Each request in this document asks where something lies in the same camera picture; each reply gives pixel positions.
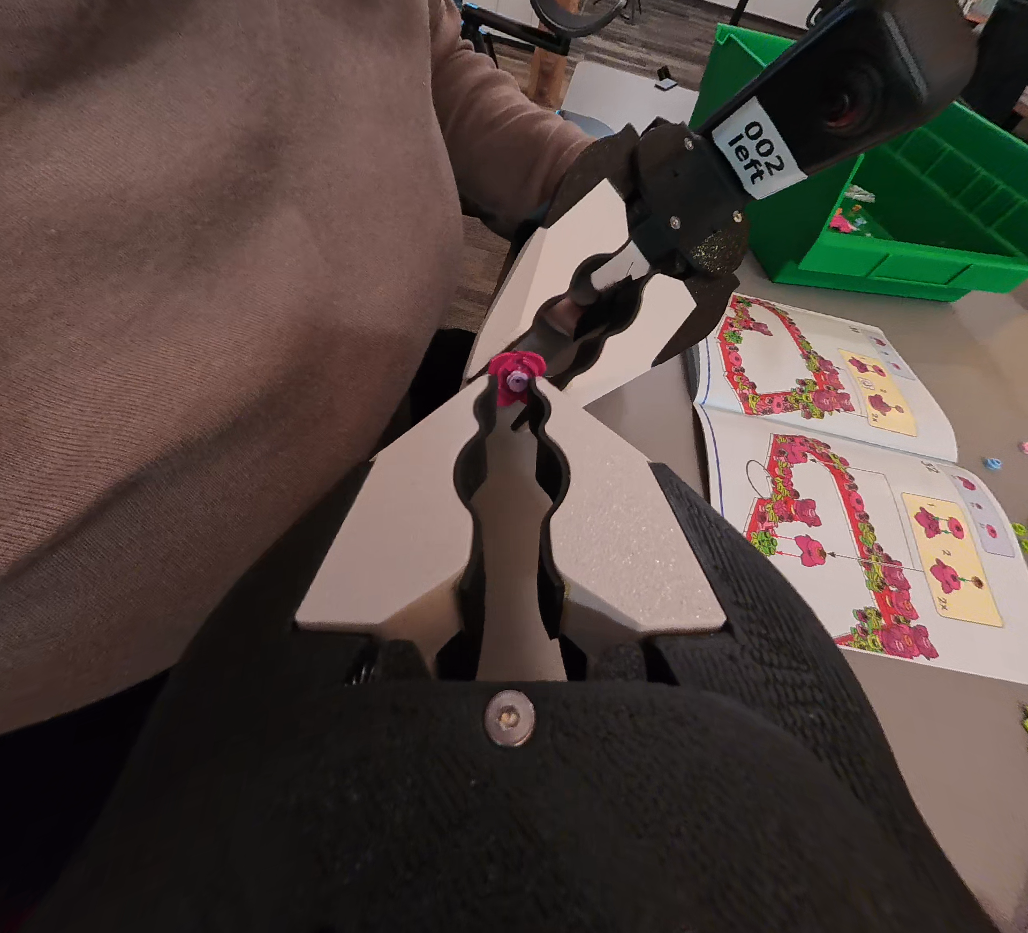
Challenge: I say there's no person's left forearm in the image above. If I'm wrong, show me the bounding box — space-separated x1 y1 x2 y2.
429 0 611 237

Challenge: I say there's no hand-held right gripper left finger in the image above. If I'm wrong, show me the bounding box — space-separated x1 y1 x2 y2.
296 375 494 682

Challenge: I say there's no green plastic bin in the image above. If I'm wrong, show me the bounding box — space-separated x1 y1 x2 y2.
689 24 1028 303

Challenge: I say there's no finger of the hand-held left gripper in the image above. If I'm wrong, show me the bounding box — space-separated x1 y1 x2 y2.
553 276 693 409
466 178 637 385

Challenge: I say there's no open lego instruction booklet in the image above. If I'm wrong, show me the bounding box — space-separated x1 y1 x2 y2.
683 292 1028 685

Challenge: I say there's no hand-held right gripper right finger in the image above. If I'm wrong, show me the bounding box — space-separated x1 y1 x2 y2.
534 385 729 682

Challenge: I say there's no magenta lego rose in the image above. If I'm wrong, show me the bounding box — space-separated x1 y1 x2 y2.
488 350 549 408

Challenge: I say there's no pile of loose lego pieces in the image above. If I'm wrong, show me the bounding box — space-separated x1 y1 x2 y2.
829 184 882 237

